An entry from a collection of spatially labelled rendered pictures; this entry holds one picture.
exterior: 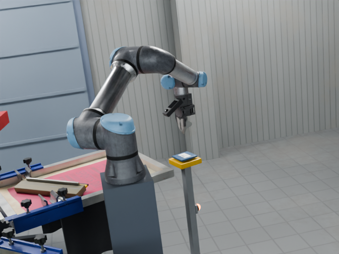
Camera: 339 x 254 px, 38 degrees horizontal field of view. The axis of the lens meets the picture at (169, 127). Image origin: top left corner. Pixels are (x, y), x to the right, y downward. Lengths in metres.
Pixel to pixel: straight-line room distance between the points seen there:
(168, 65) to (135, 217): 0.65
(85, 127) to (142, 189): 0.30
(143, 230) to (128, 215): 0.08
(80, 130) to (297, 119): 4.30
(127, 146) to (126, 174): 0.10
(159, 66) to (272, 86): 3.70
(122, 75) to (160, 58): 0.17
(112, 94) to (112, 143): 0.27
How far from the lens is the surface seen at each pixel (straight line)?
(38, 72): 5.12
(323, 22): 5.81
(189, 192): 2.69
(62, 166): 2.75
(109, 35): 5.13
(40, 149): 5.30
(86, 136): 1.78
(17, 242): 1.96
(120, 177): 1.74
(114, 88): 1.94
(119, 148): 1.72
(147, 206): 1.78
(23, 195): 2.51
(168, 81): 2.38
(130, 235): 1.82
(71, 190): 2.35
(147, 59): 2.00
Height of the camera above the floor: 1.86
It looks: 16 degrees down
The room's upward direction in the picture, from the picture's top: 7 degrees counter-clockwise
